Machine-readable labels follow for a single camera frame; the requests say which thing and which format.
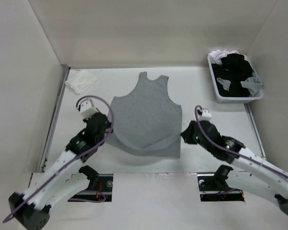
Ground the white garment in basket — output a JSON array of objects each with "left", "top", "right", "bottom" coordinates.
[{"left": 208, "top": 50, "right": 240, "bottom": 65}]

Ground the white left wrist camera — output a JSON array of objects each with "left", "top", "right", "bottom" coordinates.
[{"left": 78, "top": 98, "right": 99, "bottom": 119}]

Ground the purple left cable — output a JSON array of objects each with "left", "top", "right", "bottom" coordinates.
[{"left": 1, "top": 95, "right": 114, "bottom": 223}]

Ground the black tank tops pile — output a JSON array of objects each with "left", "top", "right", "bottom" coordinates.
[{"left": 212, "top": 54, "right": 253, "bottom": 97}]

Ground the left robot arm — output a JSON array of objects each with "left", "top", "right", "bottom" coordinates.
[{"left": 4, "top": 112, "right": 114, "bottom": 230}]

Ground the white plastic laundry basket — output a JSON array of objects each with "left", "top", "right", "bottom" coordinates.
[{"left": 207, "top": 54, "right": 264, "bottom": 104}]

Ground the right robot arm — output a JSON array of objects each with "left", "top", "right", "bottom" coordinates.
[{"left": 181, "top": 120, "right": 288, "bottom": 216}]

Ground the grey tank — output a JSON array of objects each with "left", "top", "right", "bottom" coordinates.
[
  {"left": 107, "top": 72, "right": 182, "bottom": 159},
  {"left": 216, "top": 69, "right": 263, "bottom": 97}
]

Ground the folded white tank top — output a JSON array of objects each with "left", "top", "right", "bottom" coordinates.
[{"left": 65, "top": 69, "right": 97, "bottom": 95}]

